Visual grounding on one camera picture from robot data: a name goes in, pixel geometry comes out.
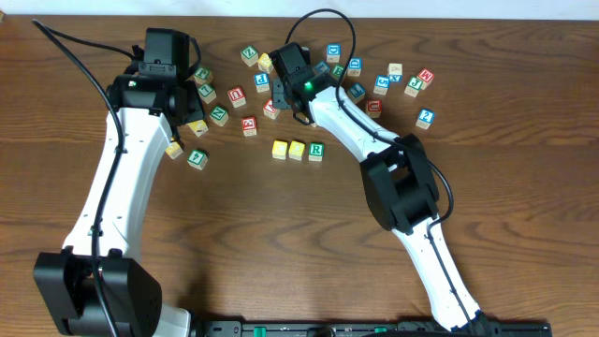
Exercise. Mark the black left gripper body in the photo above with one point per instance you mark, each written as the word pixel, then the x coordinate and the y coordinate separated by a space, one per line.
pixel 193 109

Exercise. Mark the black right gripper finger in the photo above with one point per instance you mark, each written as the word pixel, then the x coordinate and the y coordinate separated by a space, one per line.
pixel 194 103
pixel 278 95

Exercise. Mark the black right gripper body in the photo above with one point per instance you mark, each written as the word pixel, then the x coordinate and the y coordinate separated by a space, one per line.
pixel 279 94

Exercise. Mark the yellow C wooden block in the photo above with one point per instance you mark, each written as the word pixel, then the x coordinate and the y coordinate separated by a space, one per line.
pixel 279 149

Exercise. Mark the yellow O wooden block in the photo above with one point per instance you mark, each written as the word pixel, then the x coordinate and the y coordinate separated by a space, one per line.
pixel 296 150

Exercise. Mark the green R wooden block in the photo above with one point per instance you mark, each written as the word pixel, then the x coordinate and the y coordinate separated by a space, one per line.
pixel 316 151

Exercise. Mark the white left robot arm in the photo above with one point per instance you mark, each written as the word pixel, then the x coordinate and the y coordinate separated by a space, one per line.
pixel 96 286

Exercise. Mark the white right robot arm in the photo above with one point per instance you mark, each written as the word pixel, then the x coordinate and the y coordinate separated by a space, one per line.
pixel 400 185

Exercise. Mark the yellow K wooden block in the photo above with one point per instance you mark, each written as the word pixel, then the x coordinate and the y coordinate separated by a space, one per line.
pixel 199 127

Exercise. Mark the red A wooden block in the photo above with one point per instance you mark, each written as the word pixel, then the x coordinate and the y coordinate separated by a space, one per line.
pixel 270 111

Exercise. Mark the green N wooden block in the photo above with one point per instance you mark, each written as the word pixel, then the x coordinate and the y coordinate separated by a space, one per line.
pixel 219 115

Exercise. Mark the green 7 wooden block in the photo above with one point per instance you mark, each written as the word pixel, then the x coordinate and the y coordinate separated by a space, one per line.
pixel 206 93

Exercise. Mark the blue P wooden block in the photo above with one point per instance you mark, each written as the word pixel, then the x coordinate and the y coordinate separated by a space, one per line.
pixel 262 82

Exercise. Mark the blue L block upper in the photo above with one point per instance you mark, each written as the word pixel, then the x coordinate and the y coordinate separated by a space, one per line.
pixel 322 67

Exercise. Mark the yellow block beside Z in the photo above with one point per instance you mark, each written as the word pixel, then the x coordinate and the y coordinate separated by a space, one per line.
pixel 265 63

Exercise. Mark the yellow G wooden block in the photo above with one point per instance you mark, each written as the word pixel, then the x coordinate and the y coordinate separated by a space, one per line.
pixel 174 150

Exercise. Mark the red U block left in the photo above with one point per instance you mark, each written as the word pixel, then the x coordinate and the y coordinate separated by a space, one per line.
pixel 237 97

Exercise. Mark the red u block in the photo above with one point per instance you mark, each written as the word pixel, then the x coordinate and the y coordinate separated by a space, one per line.
pixel 237 97
pixel 373 108

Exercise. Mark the green B wooden block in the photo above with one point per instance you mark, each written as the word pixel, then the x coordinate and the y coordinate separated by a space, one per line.
pixel 338 72

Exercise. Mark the green 4 wooden block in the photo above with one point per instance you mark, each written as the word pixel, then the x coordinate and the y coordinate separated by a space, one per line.
pixel 197 159

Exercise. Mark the blue D block top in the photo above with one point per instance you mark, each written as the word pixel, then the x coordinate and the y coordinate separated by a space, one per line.
pixel 333 53

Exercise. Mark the blue d block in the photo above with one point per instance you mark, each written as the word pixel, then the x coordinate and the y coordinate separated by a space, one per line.
pixel 333 53
pixel 354 68

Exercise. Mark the green Z wooden block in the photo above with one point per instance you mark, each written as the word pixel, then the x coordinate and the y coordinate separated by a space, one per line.
pixel 249 55

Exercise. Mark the blue I wooden block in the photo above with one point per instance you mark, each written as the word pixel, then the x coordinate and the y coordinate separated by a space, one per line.
pixel 356 92

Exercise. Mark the blue D block right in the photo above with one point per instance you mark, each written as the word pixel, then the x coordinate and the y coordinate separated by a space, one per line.
pixel 354 68

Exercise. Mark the red U block right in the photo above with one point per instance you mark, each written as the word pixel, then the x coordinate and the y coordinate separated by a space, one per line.
pixel 373 108

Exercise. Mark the blue 5 wooden block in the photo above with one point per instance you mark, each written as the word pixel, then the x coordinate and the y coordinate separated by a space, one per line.
pixel 381 85

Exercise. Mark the blue X wooden block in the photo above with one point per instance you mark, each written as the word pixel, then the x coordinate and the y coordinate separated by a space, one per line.
pixel 394 72

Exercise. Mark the green J wooden block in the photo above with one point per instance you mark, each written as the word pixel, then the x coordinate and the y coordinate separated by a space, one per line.
pixel 413 86

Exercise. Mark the red M wooden block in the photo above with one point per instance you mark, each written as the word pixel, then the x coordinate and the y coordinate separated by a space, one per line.
pixel 426 76

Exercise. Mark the blue 2 wooden block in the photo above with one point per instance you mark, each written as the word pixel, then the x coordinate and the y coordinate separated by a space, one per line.
pixel 425 118

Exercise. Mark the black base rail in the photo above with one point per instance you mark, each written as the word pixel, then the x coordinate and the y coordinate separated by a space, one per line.
pixel 406 328

